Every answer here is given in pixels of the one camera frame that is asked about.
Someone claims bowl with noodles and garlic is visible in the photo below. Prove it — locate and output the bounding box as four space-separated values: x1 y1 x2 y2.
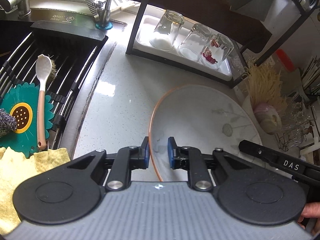
245 60 287 135

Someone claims upturned clear glass left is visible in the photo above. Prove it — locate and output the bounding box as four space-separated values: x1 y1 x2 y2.
150 10 184 51

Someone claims green flower sink mat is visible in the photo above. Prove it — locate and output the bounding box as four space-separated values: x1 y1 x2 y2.
1 83 39 158

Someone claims upturned clear glass middle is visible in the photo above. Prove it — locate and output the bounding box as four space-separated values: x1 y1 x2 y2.
178 23 213 62

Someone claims upturned glass red print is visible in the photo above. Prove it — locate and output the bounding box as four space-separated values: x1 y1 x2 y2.
200 34 234 70

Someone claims wire rack with glass cups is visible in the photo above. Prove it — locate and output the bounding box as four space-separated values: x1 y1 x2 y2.
275 99 317 152

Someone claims white plate orange rim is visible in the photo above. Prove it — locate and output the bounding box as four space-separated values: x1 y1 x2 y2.
149 85 265 181

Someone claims steel wool scrubber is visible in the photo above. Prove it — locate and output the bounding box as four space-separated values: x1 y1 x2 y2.
0 108 17 137

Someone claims person's right hand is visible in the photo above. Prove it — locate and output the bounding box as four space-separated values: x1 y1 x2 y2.
298 202 320 235

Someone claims yellow dish cloth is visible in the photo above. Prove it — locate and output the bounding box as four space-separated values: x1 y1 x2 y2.
1 147 70 235

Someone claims tall steel faucet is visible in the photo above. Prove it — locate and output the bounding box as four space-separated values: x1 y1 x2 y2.
1 0 31 18

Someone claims white pink spoon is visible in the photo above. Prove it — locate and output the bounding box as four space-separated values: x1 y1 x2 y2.
36 54 52 150

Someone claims upturned clear glass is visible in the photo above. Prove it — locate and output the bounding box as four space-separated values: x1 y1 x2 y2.
178 23 213 62
150 10 184 51

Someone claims black sink drain rack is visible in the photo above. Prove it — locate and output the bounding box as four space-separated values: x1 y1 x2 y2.
1 21 107 155

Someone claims small steel faucet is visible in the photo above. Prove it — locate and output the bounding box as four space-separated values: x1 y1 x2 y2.
95 0 113 30

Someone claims red lid plastic jar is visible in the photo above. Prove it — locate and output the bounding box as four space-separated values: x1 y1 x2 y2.
275 49 296 72

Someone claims green chopstick holder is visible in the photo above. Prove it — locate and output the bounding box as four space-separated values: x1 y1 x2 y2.
302 55 320 96

